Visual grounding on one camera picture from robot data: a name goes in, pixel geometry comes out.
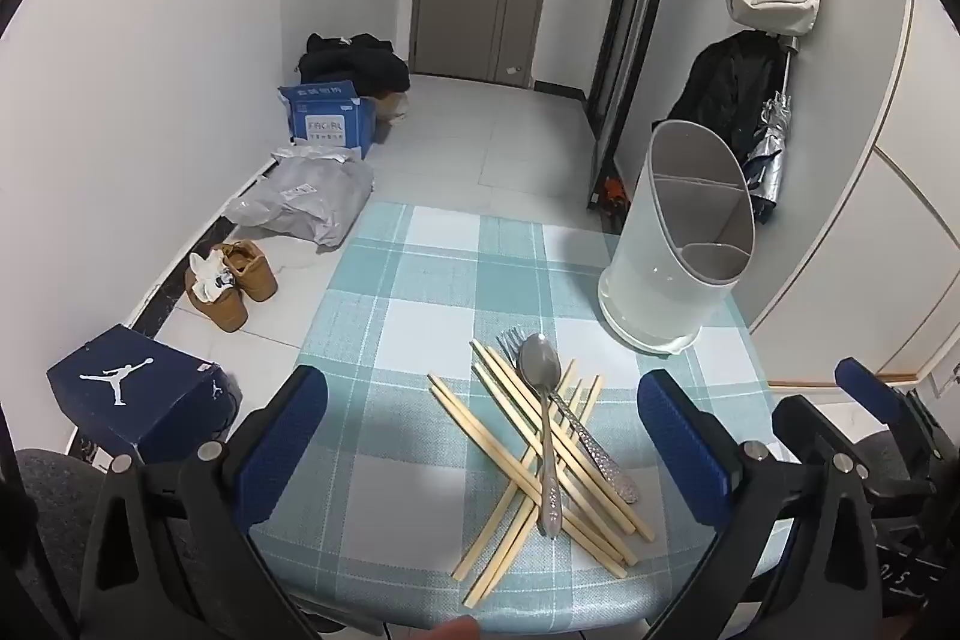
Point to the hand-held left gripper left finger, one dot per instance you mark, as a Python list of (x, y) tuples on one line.
[(289, 437)]

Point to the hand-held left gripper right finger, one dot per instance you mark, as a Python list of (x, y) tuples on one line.
[(686, 452)]

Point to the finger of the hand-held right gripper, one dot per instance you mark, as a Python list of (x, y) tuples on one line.
[(806, 426), (866, 381)]

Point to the metal fork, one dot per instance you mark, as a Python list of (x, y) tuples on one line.
[(609, 466)]

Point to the metal spoon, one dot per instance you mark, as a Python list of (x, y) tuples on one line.
[(540, 359)]

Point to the white utensil holder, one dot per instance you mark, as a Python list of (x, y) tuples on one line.
[(660, 265)]

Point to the pile of wooden chopsticks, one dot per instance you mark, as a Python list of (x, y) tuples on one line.
[(491, 439)]

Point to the person's left hand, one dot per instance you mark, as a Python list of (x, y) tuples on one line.
[(457, 631)]

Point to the person's right leg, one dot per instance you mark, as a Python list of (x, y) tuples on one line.
[(889, 460)]

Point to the person's leg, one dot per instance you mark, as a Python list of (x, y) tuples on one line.
[(889, 460), (52, 520)]

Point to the white sock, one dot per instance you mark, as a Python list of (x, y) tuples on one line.
[(206, 280)]

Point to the white cabinet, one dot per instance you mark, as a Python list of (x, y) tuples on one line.
[(885, 197)]

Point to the navy shoe box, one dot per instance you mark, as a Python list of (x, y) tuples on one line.
[(112, 377)]

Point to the teal checked tablecloth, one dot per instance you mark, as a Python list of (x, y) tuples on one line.
[(420, 295)]

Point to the silver folded umbrella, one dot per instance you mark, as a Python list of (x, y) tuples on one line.
[(772, 160)]

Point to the grey plastic mailing bag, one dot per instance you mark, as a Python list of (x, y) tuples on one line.
[(307, 197)]

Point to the person's left leg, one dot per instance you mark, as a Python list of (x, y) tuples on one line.
[(52, 520)]

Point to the small orange object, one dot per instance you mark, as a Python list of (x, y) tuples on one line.
[(611, 190)]

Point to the white crumpled plastic bag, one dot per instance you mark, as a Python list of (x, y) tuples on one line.
[(307, 155)]

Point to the blue cardboard box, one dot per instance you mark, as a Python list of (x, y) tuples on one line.
[(326, 126)]

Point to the black jacket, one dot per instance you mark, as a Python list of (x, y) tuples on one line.
[(720, 85)]

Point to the black clothing pile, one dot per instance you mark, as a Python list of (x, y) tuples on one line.
[(352, 63)]

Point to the black framed sliding door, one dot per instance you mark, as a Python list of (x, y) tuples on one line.
[(637, 48)]

